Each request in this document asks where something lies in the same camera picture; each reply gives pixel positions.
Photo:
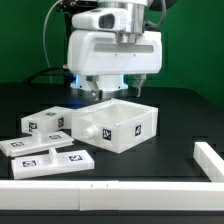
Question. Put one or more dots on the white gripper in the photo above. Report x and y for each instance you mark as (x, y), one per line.
(95, 49)

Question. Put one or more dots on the white cabinet body box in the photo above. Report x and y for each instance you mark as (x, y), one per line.
(114, 125)

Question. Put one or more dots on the white door panel with knob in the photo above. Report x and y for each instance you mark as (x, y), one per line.
(51, 164)

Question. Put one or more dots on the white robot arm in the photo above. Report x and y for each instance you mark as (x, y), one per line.
(112, 85)

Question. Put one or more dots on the white block with tags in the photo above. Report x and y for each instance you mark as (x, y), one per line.
(50, 120)

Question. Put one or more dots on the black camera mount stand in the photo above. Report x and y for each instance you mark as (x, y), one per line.
(72, 7)

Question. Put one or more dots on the white front obstacle rail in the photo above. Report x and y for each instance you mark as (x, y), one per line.
(111, 195)

